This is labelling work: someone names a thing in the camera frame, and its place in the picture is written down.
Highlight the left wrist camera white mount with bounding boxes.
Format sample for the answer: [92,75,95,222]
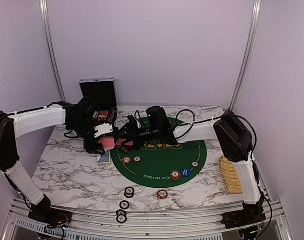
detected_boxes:
[93,123,113,139]

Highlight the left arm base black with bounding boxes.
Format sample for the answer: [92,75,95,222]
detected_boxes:
[28,194,72,226]

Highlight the round green poker mat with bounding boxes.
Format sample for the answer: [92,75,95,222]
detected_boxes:
[110,139,208,189]

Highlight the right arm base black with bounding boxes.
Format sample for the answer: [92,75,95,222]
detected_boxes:
[221,198,267,229]

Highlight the blue small blind button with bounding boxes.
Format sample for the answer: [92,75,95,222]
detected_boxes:
[180,168,192,178]

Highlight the playing card box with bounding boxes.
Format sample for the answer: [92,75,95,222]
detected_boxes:
[96,150,111,166]

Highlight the right chip row in case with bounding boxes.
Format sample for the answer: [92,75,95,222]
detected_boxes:
[107,107,117,124]

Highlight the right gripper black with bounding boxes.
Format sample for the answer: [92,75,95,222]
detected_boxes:
[115,123,160,151]

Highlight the fallen dark chip lower rail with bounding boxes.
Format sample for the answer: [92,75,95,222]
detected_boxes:
[116,215,128,224]

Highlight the aluminium poker case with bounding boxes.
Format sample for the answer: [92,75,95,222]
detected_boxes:
[79,77,118,116]

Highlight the card deck box in case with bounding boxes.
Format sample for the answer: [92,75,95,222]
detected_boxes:
[92,110,109,121]

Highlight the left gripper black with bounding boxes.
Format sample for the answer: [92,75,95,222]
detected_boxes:
[68,118,106,155]

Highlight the triangular all-in button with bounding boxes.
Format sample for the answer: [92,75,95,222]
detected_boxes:
[117,145,129,153]

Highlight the front aluminium rail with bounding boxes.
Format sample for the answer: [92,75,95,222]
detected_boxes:
[0,198,294,240]

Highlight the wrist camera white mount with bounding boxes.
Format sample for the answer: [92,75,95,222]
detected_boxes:
[127,115,141,129]
[93,123,113,139]

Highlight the dark brown chip stack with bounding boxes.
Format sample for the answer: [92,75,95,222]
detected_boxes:
[124,186,135,199]

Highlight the orange red chip stack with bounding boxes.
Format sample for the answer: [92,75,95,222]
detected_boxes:
[157,189,168,200]

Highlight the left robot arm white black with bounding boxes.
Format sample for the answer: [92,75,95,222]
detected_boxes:
[0,97,113,223]

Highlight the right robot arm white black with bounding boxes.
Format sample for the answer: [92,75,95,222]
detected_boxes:
[116,106,262,209]

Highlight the red-backed playing card deck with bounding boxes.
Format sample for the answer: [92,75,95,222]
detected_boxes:
[98,136,116,151]

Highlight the fallen dark chip on table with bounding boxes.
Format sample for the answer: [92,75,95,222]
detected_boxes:
[119,200,130,210]

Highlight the woven bamboo tray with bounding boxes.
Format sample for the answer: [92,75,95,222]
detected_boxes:
[218,156,243,195]

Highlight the dark chips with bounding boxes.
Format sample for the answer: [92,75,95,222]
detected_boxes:
[133,156,142,164]

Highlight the dealt red-backed cards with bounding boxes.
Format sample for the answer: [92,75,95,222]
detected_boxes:
[115,138,134,148]

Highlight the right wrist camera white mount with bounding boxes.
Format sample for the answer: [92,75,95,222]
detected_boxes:
[127,115,141,129]

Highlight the small orange chip pile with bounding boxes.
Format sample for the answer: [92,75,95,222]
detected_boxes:
[170,170,181,181]
[121,156,132,165]

